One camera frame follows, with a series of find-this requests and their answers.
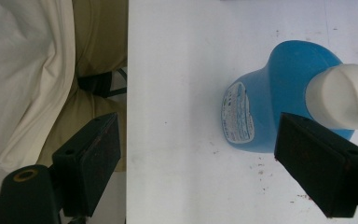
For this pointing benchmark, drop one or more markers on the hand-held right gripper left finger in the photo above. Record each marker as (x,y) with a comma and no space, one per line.
(87,165)

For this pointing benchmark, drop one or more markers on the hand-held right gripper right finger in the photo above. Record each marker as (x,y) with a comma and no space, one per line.
(320,165)

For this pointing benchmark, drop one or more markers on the blue detergent bottle white cap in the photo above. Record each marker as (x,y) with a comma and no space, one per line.
(279,81)

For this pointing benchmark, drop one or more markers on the white shirt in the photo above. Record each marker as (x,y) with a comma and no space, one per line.
(18,77)

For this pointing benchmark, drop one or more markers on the white table mat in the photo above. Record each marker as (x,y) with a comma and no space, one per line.
(183,93)

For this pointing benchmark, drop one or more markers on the khaki pants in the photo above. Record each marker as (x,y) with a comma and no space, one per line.
(102,31)

